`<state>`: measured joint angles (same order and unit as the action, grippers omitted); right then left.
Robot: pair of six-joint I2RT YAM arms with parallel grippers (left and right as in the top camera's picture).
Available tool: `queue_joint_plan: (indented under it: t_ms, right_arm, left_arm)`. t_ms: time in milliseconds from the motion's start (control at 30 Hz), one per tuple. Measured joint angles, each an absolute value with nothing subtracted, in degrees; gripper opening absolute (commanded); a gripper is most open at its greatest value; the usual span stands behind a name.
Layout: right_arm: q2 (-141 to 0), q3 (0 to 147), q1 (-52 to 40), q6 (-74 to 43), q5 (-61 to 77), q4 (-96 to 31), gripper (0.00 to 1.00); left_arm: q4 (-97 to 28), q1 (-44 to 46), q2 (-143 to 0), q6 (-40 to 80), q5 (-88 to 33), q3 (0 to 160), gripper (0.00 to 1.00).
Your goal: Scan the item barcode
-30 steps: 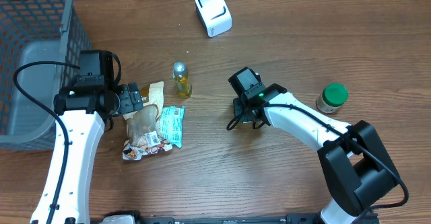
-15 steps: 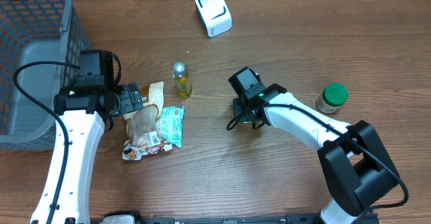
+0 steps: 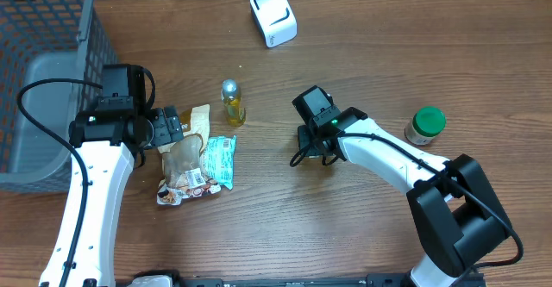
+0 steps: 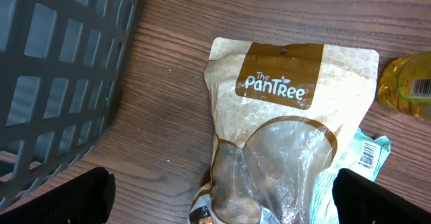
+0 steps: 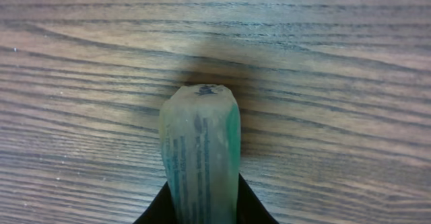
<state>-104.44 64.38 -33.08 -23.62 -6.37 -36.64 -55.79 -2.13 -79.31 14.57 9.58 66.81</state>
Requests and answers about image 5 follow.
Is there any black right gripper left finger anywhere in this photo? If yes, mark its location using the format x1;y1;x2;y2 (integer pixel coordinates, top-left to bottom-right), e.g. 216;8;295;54
133;182;177;224

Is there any teal Kleenex tissue pack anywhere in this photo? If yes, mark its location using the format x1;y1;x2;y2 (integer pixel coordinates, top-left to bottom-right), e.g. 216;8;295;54
159;84;241;223

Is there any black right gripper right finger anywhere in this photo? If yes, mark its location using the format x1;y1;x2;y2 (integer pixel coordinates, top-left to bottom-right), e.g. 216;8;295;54
236;174;279;224

